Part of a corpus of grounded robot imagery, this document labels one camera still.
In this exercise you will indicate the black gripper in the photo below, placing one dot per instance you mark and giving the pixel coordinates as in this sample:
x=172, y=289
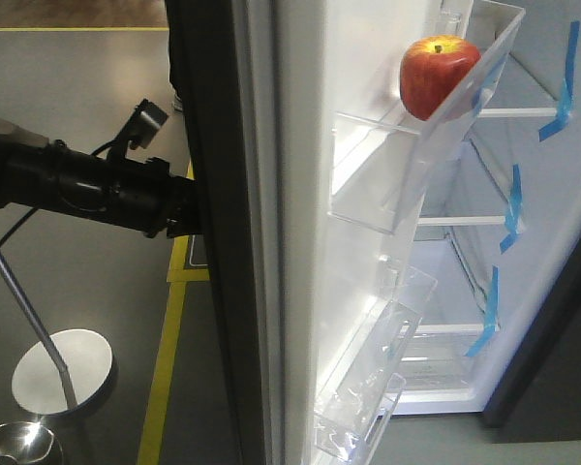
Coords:
x=147, y=198

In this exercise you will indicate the blue tape strip lower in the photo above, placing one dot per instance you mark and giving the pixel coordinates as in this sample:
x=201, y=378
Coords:
x=490, y=322

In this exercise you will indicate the open white fridge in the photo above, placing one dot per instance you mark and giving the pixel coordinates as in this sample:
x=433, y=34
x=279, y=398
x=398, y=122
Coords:
x=501, y=233

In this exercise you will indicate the clear upper door bin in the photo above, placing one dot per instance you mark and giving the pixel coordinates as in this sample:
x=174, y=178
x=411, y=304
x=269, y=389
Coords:
x=382, y=167

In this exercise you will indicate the clear door bin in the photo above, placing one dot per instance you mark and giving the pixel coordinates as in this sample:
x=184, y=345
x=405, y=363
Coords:
x=349, y=425
x=382, y=167
x=378, y=345

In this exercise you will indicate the chrome stanchion post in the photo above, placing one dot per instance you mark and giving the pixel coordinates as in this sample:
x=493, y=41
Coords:
x=63, y=370
x=24, y=442

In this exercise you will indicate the blue tape strip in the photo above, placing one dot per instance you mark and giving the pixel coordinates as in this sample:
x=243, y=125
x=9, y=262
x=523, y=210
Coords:
x=490, y=322
x=565, y=103
x=513, y=212

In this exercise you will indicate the white fridge door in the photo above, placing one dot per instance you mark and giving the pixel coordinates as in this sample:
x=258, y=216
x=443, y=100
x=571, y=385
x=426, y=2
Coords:
x=262, y=84

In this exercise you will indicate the red yellow apple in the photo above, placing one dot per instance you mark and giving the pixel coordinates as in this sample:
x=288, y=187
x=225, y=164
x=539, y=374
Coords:
x=430, y=69

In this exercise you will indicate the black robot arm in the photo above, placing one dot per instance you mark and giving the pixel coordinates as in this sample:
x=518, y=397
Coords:
x=47, y=174

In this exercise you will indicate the blue tape strip top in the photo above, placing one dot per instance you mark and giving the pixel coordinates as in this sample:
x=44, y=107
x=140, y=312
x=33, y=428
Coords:
x=565, y=103

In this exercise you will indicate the clear lower door bin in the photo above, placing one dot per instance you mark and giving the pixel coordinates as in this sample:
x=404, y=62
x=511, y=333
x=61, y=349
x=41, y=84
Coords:
x=349, y=425

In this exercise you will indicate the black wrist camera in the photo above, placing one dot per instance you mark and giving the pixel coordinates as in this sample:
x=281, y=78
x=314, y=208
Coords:
x=140, y=129

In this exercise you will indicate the clear middle door bin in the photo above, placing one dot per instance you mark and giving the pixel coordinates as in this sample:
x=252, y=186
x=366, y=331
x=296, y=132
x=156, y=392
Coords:
x=378, y=345

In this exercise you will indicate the blue tape strip middle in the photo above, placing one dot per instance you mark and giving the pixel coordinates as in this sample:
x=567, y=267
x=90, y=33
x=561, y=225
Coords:
x=513, y=212

